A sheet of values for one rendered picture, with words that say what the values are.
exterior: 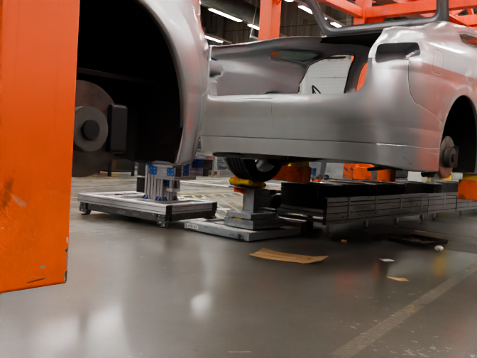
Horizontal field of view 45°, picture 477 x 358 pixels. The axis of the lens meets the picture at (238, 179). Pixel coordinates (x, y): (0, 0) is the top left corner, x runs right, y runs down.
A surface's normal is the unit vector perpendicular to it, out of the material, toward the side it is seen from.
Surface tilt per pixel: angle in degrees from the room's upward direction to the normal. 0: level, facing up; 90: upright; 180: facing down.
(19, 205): 90
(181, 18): 85
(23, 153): 90
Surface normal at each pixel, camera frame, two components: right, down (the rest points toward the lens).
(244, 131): -0.65, 0.33
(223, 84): 0.76, 0.08
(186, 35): 0.90, 0.02
